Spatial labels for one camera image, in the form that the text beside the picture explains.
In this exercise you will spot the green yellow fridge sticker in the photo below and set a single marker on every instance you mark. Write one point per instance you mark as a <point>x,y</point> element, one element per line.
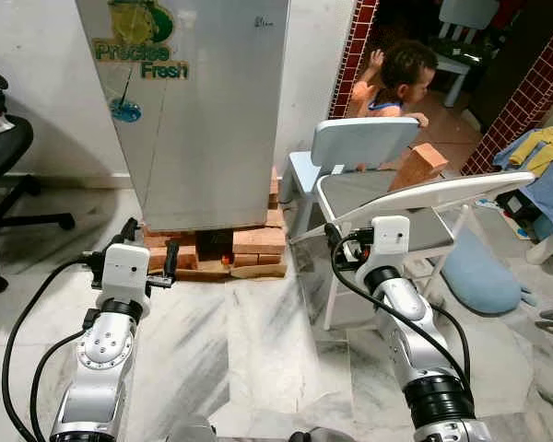
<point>143,51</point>

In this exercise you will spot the grey white folding chair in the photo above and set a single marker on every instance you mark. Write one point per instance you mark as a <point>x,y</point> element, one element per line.
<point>424,195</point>

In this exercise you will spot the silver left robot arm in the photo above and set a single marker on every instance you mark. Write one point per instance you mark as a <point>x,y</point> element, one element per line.
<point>106,354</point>

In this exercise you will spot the yellow cloth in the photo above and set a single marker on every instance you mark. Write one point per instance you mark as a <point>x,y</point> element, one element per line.
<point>548,143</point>

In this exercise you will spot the pale blue slatted child chair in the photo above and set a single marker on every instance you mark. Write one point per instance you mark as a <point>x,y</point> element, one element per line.
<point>465,14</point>

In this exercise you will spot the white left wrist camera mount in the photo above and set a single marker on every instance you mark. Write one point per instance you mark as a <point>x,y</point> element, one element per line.
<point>124,272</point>

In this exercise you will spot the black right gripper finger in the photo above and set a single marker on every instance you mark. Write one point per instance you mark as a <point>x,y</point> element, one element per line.
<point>334,237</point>

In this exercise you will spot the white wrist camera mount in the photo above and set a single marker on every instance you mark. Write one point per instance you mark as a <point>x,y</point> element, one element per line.
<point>390,241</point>
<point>124,272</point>

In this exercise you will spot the small black floor object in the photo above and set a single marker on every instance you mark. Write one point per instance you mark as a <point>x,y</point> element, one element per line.
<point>130,230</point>

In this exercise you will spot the black office chair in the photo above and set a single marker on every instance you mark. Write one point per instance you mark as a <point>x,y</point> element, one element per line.
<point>0,152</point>

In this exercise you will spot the black toy box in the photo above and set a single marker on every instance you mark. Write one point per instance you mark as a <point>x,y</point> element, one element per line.
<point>516,207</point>

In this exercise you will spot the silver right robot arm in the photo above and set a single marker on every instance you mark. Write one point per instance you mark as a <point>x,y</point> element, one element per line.
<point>410,322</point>

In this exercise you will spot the blue cushion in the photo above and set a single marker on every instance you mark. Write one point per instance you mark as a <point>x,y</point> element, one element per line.
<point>479,276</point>

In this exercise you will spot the pale blue solid-back child chair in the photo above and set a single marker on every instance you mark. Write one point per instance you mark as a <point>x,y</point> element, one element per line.
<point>364,140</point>

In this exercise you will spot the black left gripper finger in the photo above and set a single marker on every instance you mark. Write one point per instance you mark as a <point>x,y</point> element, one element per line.
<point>100,262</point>
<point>171,258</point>

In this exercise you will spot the grey robot right leg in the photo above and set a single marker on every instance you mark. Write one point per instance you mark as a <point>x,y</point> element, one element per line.
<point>321,436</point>

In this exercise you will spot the silver fridge door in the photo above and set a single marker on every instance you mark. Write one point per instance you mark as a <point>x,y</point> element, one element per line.
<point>221,138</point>

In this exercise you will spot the red clay brick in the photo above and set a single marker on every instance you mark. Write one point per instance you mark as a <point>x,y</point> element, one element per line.
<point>258,241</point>
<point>419,164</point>
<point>275,193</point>
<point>170,249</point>

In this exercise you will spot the small orange object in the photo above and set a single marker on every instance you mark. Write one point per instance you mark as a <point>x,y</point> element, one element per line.
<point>225,261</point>

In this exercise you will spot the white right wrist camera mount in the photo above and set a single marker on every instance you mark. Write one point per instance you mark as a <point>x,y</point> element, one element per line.
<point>390,241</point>

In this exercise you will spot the child in blue top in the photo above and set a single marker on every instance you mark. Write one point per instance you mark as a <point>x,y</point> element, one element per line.
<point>405,69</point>

